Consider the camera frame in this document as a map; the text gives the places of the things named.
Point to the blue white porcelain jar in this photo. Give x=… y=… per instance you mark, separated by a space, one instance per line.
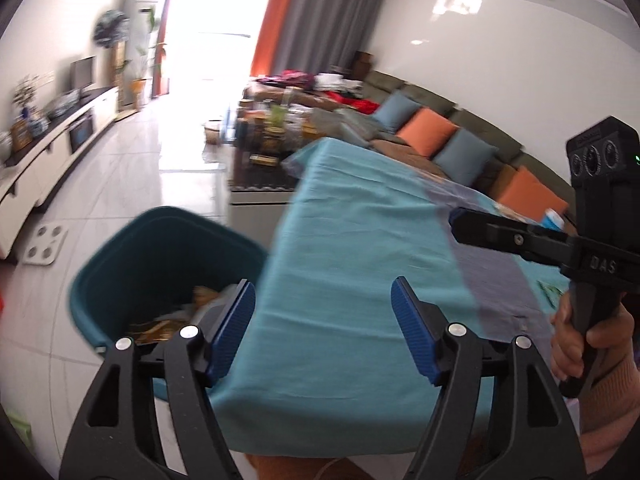
x=38 y=126

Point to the white crumpled paper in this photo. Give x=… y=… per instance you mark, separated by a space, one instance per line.
x=210 y=307

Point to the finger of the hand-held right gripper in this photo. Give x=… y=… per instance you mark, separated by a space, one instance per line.
x=510 y=235

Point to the white black tv stand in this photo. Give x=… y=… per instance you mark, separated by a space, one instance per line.
x=45 y=160

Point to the grey-green sofa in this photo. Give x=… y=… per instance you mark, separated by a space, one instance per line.
x=465 y=115

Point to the black monitor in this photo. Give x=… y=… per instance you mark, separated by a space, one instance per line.
x=82 y=74

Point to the blue white packet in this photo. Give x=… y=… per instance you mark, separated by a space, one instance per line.
x=553 y=220

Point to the wicker basket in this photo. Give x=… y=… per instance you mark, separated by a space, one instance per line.
x=212 y=134

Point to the orange curtain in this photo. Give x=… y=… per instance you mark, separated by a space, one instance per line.
x=275 y=20

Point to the white bathroom scale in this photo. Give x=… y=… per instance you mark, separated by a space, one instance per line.
x=45 y=244

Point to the teal table cloth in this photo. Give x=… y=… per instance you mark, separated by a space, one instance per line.
x=350 y=260

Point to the teal plastic trash bin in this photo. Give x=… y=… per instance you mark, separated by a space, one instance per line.
x=150 y=250

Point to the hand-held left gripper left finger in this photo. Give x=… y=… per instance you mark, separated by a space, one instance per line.
x=235 y=330

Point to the black coffee table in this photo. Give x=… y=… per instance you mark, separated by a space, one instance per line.
x=260 y=187

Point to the striped curtain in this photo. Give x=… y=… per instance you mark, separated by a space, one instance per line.
x=167 y=30

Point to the blue cushion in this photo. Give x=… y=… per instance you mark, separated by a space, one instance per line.
x=397 y=110
x=465 y=157

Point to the clear plastic bag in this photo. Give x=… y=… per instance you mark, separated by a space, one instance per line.
x=64 y=104

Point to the brown wooden cabinet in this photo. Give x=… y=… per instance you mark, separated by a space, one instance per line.
x=361 y=66

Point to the pile of clothes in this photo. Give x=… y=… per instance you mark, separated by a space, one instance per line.
x=320 y=87

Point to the wooden picture frame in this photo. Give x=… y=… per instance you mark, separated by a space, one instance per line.
x=21 y=136

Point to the person's right hand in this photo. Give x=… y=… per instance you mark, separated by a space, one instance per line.
x=562 y=345

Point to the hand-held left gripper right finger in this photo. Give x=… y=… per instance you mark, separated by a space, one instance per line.
x=415 y=330

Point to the orange cushion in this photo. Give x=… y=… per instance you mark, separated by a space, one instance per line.
x=427 y=132
x=527 y=195

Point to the covered standing fan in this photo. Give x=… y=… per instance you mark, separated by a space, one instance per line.
x=112 y=27

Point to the tall leafy potted plant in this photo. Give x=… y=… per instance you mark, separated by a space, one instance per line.
x=142 y=70

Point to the white standing air conditioner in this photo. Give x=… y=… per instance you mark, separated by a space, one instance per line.
x=142 y=10

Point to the white ceramic jar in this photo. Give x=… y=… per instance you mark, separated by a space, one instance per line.
x=5 y=146

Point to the grey curtain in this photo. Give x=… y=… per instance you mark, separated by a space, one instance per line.
x=330 y=20

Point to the group of jars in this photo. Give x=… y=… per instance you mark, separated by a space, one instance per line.
x=270 y=130

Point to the person's right forearm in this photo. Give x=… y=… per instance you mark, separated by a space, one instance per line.
x=612 y=410

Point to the plant in blue vase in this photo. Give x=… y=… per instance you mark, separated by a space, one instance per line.
x=26 y=95

